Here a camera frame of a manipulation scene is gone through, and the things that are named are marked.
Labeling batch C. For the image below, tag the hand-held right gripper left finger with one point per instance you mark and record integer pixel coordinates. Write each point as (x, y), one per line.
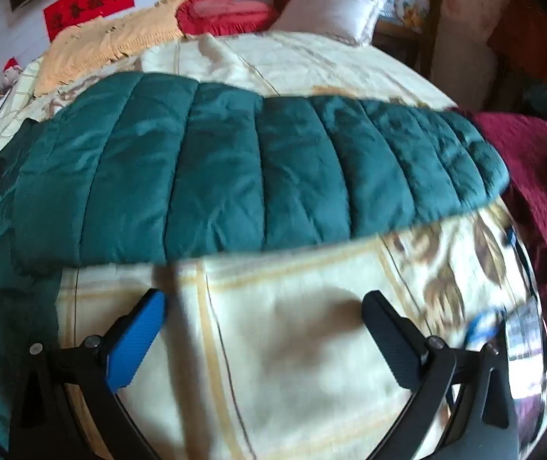
(137, 340)

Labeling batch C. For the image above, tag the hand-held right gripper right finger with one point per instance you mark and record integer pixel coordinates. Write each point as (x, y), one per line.
(391, 340)

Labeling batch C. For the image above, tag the green down jacket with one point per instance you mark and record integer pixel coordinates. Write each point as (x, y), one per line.
(206, 167)

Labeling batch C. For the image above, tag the floral cream bed cover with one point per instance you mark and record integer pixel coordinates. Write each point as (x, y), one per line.
(302, 345)

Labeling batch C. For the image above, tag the dark red fleece blanket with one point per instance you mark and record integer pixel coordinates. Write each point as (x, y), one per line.
(537, 177)

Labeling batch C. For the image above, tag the pink plush pig toy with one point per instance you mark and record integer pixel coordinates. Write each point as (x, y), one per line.
(11, 71)

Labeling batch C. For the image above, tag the yellow ruffled pillow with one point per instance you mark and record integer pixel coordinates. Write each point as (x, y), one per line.
(101, 40)

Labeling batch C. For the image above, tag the wooden chair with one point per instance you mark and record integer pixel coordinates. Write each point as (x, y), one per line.
(429, 19)

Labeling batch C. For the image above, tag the white pillow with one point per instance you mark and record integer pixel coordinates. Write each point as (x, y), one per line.
(331, 7)

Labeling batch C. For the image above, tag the red ruffled heart pillow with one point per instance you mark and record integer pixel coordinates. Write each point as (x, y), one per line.
(221, 9)

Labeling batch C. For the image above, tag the red wall banner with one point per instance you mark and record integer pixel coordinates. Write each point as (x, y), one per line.
(89, 5)

